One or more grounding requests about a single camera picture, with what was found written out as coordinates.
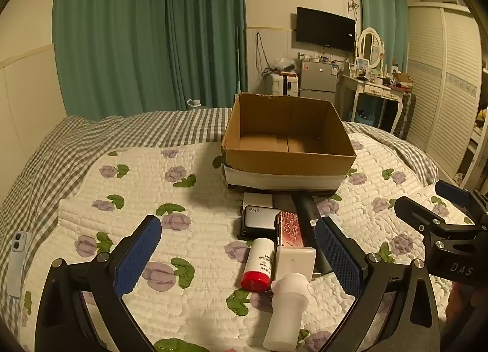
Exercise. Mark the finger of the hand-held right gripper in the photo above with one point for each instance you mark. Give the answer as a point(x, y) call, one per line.
point(453, 192)
point(417, 214)

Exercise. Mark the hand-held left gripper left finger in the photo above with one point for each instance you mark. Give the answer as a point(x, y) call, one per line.
point(139, 256)

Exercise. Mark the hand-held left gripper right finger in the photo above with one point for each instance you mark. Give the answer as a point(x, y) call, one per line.
point(339, 256)

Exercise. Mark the white rectangular charger block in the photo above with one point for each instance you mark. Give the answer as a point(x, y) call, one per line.
point(295, 262)

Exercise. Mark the red patterned case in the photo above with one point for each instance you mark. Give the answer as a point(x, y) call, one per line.
point(291, 230)

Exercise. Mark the black cylindrical tool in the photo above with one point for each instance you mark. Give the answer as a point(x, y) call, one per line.
point(307, 209)

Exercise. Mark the white plastic bottle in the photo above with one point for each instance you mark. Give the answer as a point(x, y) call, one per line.
point(286, 314)

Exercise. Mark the white bottle with red cap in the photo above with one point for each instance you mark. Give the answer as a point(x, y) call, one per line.
point(259, 264)

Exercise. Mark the brown cardboard box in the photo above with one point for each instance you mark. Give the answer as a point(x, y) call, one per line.
point(286, 169)

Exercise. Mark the white floral quilt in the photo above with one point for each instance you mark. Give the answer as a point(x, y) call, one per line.
point(183, 230)

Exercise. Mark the dark checked suitcase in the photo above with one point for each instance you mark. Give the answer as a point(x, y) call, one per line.
point(405, 115)

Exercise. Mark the white louvered wardrobe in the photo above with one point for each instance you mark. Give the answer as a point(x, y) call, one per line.
point(444, 85)

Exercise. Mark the blue plastic basket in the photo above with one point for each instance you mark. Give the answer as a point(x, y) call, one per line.
point(364, 116)

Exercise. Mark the white smartphone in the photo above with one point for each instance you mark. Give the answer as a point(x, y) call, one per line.
point(17, 264)

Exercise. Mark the green checkered bed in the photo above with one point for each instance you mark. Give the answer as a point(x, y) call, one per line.
point(64, 153)

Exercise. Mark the white dressing table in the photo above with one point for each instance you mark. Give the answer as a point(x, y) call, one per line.
point(375, 89)

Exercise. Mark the silver small fridge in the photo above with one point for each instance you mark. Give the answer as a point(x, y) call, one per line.
point(318, 79)

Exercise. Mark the oval white vanity mirror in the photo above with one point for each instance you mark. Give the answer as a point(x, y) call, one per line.
point(370, 45)

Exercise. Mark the white suitcase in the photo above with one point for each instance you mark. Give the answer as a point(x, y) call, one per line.
point(282, 84)

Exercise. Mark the green curtain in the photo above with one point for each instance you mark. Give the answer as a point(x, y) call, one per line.
point(206, 31)
point(110, 35)
point(383, 9)

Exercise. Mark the clear plastic bag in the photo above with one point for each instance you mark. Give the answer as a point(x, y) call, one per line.
point(284, 65)

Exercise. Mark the black wall television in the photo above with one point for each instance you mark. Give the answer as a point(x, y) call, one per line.
point(326, 28)

